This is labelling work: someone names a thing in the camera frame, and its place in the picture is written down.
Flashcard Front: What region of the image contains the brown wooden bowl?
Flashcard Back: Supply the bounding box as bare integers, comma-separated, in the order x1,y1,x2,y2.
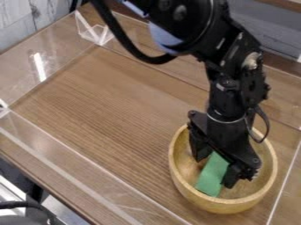
169,125,279,214

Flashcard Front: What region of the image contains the clear acrylic corner bracket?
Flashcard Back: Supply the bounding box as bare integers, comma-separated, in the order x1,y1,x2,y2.
74,11,114,47

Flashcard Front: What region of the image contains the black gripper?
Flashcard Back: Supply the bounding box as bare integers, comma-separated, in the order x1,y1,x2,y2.
188,110,263,189

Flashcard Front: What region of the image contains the green rectangular block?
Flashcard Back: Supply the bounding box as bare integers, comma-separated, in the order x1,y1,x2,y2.
196,152,229,197

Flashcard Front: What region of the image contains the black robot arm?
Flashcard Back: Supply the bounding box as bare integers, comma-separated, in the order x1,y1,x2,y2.
122,0,271,188

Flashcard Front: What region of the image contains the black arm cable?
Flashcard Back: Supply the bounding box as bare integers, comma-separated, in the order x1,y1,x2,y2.
90,0,180,65

